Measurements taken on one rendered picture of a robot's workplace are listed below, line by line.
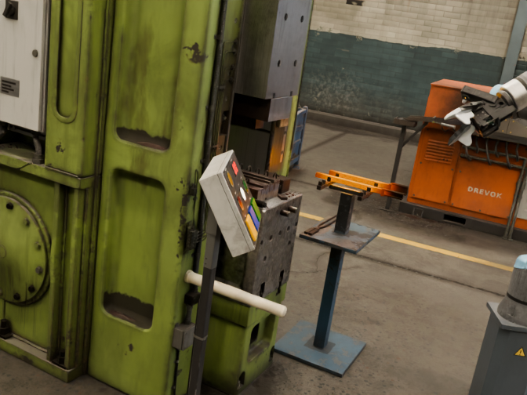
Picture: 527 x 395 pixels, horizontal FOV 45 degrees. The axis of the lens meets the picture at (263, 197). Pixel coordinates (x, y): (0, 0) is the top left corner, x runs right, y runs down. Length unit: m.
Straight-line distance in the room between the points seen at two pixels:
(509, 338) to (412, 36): 7.80
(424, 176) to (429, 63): 4.21
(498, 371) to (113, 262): 1.71
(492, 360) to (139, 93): 1.85
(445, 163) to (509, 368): 3.48
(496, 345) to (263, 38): 1.61
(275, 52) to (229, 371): 1.43
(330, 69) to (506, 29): 2.70
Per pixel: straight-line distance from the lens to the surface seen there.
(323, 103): 10.65
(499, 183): 6.20
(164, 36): 2.53
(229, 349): 2.94
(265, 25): 2.53
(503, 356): 2.94
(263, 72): 2.53
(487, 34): 10.15
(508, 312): 2.91
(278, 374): 3.25
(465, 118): 1.93
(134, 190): 2.69
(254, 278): 2.73
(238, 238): 2.06
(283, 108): 2.69
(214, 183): 2.01
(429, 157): 6.20
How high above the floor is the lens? 1.71
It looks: 17 degrees down
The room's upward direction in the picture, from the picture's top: 8 degrees clockwise
